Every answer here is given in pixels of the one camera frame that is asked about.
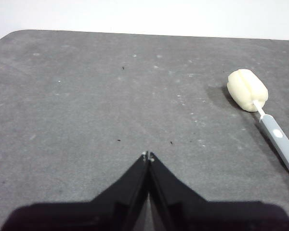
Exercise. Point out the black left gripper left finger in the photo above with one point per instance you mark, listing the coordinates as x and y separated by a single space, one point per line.
98 214

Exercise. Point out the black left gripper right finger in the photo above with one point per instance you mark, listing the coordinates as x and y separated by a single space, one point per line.
207 216

